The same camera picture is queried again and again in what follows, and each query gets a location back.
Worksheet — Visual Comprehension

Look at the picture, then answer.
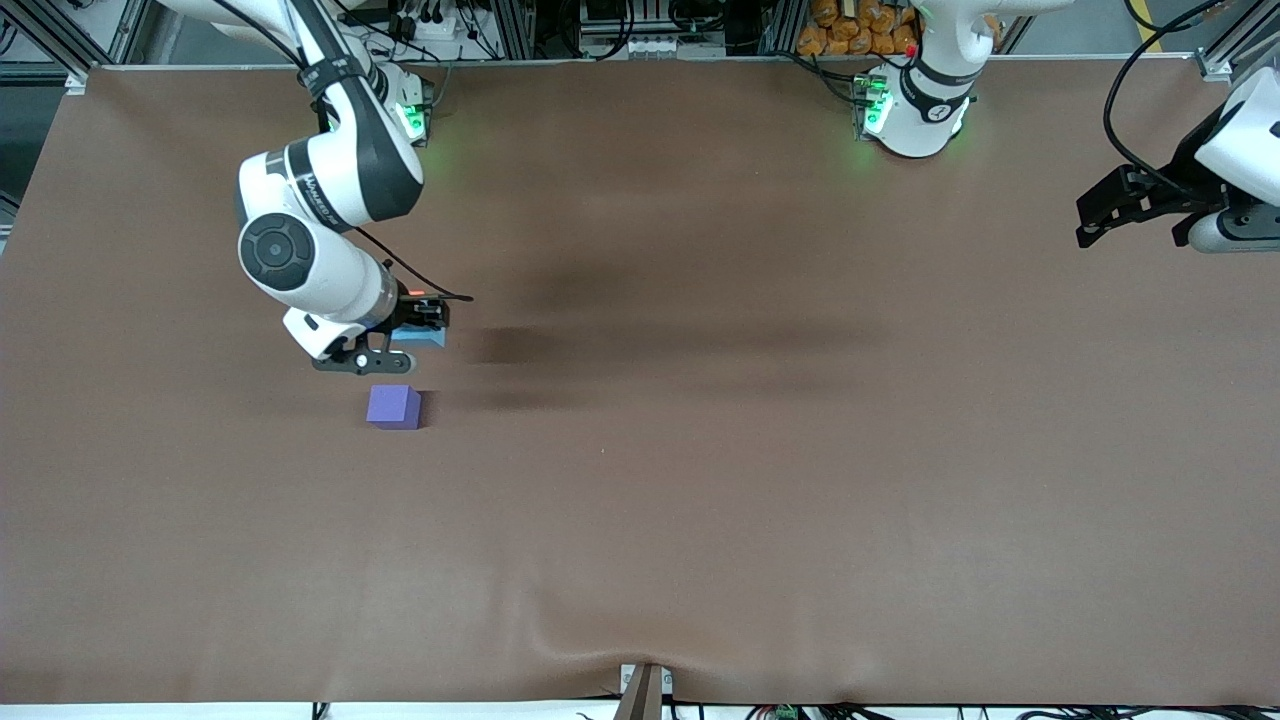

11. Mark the purple foam block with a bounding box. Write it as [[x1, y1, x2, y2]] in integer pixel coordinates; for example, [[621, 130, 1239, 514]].
[[365, 384, 423, 431]]

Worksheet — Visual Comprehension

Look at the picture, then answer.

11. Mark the white terminal block row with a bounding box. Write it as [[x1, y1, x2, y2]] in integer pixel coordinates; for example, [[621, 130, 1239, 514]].
[[588, 34, 723, 60]]

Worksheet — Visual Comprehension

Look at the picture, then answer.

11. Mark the white power strip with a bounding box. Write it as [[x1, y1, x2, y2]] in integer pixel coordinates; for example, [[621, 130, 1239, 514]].
[[393, 4, 458, 42]]

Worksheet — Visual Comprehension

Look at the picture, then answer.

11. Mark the bag of orange items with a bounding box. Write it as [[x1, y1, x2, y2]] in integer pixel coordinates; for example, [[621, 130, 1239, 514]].
[[796, 0, 919, 58]]

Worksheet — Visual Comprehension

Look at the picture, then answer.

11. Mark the brown table mat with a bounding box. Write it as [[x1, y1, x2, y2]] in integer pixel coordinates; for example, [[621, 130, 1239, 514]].
[[0, 55, 1280, 707]]

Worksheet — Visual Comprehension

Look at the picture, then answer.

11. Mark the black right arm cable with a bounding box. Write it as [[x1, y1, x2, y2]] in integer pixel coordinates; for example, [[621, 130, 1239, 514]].
[[205, 0, 475, 304]]

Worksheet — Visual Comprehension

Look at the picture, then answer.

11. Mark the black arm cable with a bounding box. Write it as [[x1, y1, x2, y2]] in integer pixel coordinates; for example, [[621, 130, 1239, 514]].
[[1101, 0, 1217, 197], [205, 0, 475, 304]]

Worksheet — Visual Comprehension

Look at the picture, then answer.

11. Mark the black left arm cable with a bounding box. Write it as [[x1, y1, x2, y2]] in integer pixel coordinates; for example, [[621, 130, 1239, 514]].
[[1101, 0, 1217, 197]]

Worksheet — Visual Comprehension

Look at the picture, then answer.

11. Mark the aluminium frame post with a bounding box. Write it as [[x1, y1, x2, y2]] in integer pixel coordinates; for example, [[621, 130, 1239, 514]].
[[500, 0, 537, 59]]

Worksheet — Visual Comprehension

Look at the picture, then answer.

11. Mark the brown camera mount post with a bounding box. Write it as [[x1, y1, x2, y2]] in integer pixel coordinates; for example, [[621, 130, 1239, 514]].
[[612, 662, 674, 720]]

